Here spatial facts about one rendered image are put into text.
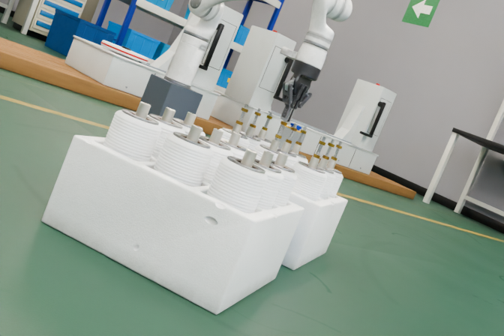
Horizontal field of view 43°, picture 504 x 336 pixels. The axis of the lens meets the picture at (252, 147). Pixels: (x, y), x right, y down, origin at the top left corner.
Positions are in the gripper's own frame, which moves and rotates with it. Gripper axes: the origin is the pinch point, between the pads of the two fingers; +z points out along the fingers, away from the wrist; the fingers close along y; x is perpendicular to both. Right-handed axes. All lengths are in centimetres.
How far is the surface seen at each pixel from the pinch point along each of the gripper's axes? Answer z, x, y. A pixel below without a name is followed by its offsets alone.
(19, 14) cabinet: 20, 528, 285
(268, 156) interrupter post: 8.5, -22.8, -39.1
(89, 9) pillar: -15, 540, 382
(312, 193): 16.4, -15.6, 0.6
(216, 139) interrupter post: 9.6, -11.6, -42.2
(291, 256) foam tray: 32.9, -18.9, -3.0
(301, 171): 12.3, -11.4, -1.8
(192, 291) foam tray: 34, -29, -56
